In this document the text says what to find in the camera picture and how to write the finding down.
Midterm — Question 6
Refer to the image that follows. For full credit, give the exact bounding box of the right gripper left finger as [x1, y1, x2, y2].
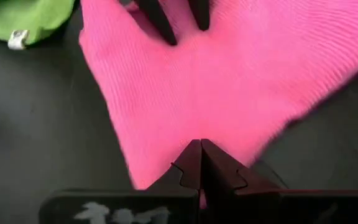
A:
[39, 139, 202, 224]

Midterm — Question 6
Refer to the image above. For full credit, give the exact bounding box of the green microfiber towel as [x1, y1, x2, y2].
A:
[0, 0, 76, 50]

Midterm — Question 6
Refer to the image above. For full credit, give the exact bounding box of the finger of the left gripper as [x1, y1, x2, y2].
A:
[187, 0, 211, 31]
[134, 0, 178, 47]

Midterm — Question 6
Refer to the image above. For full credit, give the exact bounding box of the pink microfiber towel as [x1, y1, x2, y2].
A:
[78, 0, 358, 209]

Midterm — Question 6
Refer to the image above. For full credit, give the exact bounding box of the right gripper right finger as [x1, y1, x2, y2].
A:
[200, 139, 358, 224]

